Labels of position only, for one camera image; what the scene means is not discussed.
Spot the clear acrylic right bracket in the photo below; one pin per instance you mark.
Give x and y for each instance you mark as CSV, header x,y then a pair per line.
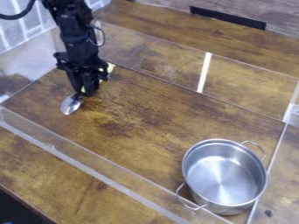
x,y
291,114

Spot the stainless steel pot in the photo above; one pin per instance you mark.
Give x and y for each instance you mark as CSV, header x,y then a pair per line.
x,y
224,176

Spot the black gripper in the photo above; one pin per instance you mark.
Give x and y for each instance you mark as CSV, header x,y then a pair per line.
x,y
80,54

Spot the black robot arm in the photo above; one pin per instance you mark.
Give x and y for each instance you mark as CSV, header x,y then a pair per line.
x,y
72,15

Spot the clear acrylic front barrier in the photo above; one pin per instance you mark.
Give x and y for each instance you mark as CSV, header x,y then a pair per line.
x,y
130,184

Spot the black wall slot strip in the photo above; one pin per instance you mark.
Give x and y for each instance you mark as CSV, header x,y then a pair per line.
x,y
228,18

